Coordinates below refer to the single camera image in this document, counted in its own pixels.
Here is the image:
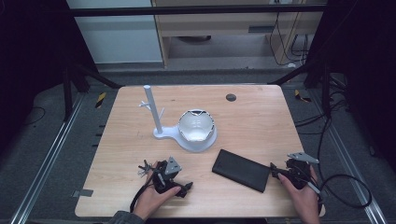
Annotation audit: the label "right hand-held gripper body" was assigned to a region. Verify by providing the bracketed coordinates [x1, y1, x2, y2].
[279, 151, 322, 194]

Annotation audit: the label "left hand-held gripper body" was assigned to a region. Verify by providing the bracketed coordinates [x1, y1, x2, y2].
[138, 156, 185, 198]

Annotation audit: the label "white cup with silver rim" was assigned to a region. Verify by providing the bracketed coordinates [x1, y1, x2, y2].
[177, 108, 216, 143]

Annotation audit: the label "person's left hand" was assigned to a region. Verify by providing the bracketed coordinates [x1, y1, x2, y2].
[134, 161, 182, 221]

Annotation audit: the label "person's right hand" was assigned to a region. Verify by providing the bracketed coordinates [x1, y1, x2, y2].
[277, 169, 322, 224]

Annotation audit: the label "yellow black tape strip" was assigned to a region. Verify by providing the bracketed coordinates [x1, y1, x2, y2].
[293, 89, 313, 104]
[94, 91, 107, 109]

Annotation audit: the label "white stand with pole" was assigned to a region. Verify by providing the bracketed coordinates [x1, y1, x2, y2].
[138, 84, 219, 153]

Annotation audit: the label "grey tape patch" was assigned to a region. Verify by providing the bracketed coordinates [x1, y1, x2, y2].
[71, 188, 94, 199]

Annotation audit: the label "black metal stand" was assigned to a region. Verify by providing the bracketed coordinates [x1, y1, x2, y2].
[61, 60, 124, 123]
[267, 57, 332, 118]

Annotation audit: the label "black curtain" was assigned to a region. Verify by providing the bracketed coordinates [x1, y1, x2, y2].
[306, 0, 396, 175]
[0, 0, 97, 157]

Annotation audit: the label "white cabinet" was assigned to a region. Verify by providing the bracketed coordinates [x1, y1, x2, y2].
[65, 0, 163, 65]

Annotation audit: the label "light wooden desk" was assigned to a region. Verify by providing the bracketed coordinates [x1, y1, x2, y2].
[150, 0, 329, 68]

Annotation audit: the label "black metal crossbar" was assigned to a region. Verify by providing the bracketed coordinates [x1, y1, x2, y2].
[69, 4, 328, 18]

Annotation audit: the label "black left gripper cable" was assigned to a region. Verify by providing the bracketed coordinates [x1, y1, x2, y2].
[129, 174, 157, 215]

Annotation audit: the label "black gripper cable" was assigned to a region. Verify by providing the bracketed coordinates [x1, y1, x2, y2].
[129, 174, 157, 215]
[317, 173, 374, 210]

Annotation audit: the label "black floor cables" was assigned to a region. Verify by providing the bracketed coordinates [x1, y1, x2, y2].
[293, 73, 354, 175]

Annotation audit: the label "aluminium floor rail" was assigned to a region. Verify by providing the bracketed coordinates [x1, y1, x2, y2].
[309, 88, 389, 224]
[8, 92, 86, 224]

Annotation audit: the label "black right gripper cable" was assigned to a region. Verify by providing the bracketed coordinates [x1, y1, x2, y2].
[317, 173, 374, 210]

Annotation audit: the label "black hanging cables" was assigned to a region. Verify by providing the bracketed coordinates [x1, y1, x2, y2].
[268, 11, 310, 67]

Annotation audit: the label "thin black floor cable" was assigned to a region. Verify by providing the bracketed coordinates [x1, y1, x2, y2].
[21, 105, 47, 126]

